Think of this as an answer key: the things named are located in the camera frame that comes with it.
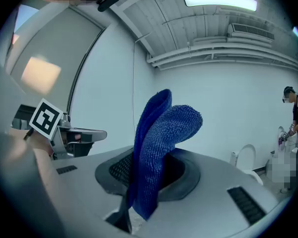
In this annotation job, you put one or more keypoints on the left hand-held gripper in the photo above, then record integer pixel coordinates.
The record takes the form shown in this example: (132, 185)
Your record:
(46, 119)

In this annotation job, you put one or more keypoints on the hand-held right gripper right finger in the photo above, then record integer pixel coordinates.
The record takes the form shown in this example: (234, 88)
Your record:
(208, 207)

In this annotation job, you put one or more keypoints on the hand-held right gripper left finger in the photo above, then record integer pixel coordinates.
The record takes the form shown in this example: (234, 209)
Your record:
(84, 190)

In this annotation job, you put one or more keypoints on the blue microfibre cloth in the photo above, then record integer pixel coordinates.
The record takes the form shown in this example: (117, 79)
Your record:
(159, 142)

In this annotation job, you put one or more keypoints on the person's left forearm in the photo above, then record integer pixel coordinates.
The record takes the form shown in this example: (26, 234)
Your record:
(41, 157)

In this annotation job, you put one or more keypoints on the white tank toilet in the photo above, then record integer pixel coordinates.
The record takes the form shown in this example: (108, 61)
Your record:
(247, 156)
(279, 136)

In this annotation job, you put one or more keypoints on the white ceiling pipes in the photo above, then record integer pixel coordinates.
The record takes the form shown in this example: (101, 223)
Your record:
(226, 54)

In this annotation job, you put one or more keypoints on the white air conditioner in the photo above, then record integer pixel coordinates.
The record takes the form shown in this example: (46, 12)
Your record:
(250, 32)

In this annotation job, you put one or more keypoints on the long ceiling light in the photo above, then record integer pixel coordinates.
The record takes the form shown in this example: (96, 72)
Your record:
(219, 1)

